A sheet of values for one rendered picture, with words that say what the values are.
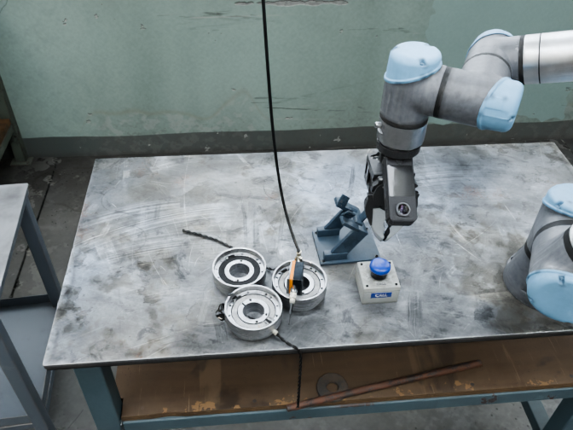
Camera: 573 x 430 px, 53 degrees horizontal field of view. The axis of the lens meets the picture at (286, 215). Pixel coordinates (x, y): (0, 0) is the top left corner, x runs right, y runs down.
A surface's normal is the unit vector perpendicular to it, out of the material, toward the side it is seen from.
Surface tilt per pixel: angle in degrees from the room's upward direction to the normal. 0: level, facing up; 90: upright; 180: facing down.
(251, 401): 0
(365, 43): 90
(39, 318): 0
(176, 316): 0
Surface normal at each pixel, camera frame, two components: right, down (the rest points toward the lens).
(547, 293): -0.41, 0.69
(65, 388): 0.02, -0.74
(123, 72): 0.10, 0.66
